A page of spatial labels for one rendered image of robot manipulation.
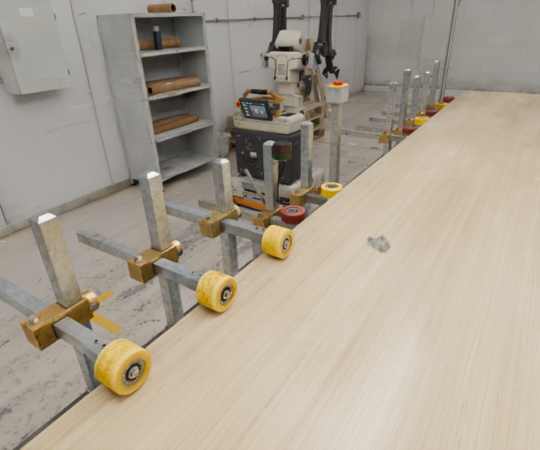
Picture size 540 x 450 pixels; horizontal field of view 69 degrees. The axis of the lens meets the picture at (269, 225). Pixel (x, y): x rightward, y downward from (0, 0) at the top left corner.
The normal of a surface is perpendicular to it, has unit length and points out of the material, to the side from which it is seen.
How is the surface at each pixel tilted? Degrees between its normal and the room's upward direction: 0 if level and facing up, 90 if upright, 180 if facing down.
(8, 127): 90
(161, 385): 0
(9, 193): 90
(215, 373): 0
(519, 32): 90
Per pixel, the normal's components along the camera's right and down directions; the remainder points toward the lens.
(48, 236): 0.83, 0.22
